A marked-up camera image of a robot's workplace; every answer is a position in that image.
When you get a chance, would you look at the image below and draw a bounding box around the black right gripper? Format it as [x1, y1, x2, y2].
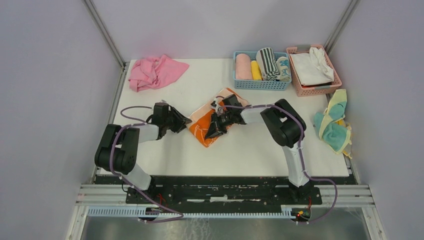
[205, 111, 235, 140]

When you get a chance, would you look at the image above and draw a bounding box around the orange white towel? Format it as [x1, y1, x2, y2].
[188, 88, 249, 148]

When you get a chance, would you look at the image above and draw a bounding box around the teal rabbit pattern towel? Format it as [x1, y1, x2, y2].
[275, 56, 291, 82]

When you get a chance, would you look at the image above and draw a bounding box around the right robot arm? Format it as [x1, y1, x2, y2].
[204, 94, 313, 204]

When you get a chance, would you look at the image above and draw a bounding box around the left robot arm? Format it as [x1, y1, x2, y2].
[94, 102, 192, 204]

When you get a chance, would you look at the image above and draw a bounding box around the blue plastic basket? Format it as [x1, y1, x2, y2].
[232, 50, 292, 91]

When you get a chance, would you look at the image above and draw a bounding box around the rolled peach towel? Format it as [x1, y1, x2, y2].
[235, 53, 253, 80]

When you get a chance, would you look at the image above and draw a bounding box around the rolled yellow towel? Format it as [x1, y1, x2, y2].
[250, 60, 262, 81]

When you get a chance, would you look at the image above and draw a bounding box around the rolled striped towel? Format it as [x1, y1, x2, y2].
[255, 47, 280, 82]

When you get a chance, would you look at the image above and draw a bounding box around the crumpled pink towel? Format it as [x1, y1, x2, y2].
[128, 54, 190, 92]

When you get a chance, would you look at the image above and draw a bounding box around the pink plastic basket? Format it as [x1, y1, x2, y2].
[286, 44, 342, 97]

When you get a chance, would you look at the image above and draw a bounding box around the white folded cloth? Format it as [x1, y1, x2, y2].
[290, 47, 335, 87]

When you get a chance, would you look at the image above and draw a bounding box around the light blue yellow towel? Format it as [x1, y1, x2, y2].
[313, 89, 352, 158]

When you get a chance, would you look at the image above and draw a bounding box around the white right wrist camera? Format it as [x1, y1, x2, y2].
[210, 99, 225, 116]

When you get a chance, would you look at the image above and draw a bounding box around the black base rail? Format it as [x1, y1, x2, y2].
[94, 175, 360, 215]

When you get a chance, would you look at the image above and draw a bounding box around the white cable duct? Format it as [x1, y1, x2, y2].
[87, 206, 298, 220]

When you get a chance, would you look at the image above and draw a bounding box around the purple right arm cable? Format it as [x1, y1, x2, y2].
[213, 96, 339, 225]

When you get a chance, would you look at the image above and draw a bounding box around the aluminium frame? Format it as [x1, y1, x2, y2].
[65, 0, 387, 240]

